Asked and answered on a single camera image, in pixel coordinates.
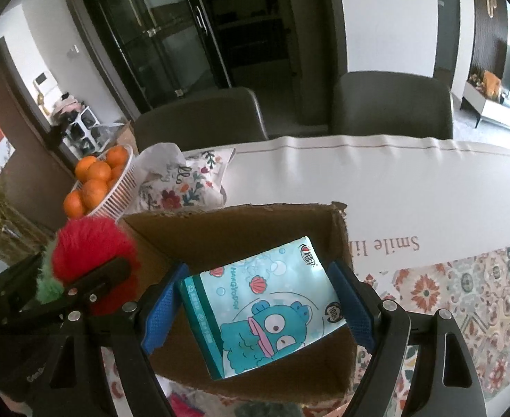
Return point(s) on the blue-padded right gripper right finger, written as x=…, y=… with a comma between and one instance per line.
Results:
x=444, y=381

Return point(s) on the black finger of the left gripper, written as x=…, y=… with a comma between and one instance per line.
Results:
x=103, y=289

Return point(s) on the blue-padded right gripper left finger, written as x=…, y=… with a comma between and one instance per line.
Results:
x=74, y=381

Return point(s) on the red green plush toy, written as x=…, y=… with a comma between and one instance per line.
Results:
x=81, y=246

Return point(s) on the teal cartoon tissue pack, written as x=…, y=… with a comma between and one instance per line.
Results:
x=249, y=313

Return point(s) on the orange fruit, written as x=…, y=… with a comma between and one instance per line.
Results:
x=100, y=171
x=82, y=166
x=117, y=156
x=93, y=193
x=73, y=205

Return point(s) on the glass vase dried plants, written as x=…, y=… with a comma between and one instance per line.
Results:
x=19, y=237

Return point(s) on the brown cardboard box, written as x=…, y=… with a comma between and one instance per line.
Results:
x=209, y=239

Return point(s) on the brown wooden door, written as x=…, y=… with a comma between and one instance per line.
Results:
x=37, y=177

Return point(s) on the floral fabric pouch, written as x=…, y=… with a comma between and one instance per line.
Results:
x=174, y=181

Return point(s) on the white floral tablecloth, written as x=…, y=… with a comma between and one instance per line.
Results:
x=428, y=224

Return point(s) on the white shoe shelf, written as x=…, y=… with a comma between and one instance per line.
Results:
x=79, y=136

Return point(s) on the dark chair left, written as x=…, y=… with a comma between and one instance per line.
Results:
x=212, y=118

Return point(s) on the dark chair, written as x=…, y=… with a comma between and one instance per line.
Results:
x=396, y=104
x=212, y=118

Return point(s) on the white TV console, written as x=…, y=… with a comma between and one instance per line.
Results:
x=481, y=109

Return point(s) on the dark glass cabinet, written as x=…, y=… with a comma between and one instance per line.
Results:
x=150, y=52

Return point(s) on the dark chair right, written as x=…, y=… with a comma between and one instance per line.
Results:
x=396, y=104

